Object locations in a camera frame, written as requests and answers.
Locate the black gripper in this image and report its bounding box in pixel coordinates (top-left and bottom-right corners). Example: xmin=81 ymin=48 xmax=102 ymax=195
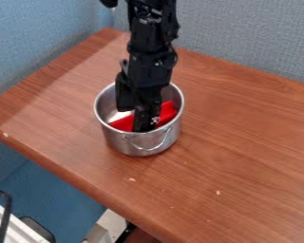
xmin=114 ymin=46 xmax=177 ymax=132

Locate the red rectangular block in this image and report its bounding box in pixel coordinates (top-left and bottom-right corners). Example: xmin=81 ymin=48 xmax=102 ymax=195
xmin=109 ymin=101 xmax=177 ymax=132

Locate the black cable loop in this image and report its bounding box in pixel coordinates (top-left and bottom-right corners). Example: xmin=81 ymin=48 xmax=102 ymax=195
xmin=0 ymin=190 xmax=12 ymax=243

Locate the white appliance at corner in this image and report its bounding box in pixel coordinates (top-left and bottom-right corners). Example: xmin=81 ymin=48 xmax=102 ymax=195
xmin=0 ymin=205 xmax=55 ymax=243

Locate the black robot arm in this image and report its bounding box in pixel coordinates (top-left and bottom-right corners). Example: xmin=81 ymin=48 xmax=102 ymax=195
xmin=114 ymin=0 xmax=179 ymax=132

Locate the stainless steel metal pot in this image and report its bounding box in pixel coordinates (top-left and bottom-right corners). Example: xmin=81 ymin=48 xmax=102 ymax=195
xmin=93 ymin=84 xmax=185 ymax=157

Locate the black table leg bracket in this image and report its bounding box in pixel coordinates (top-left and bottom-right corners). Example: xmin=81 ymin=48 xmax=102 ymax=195
xmin=114 ymin=223 xmax=137 ymax=243

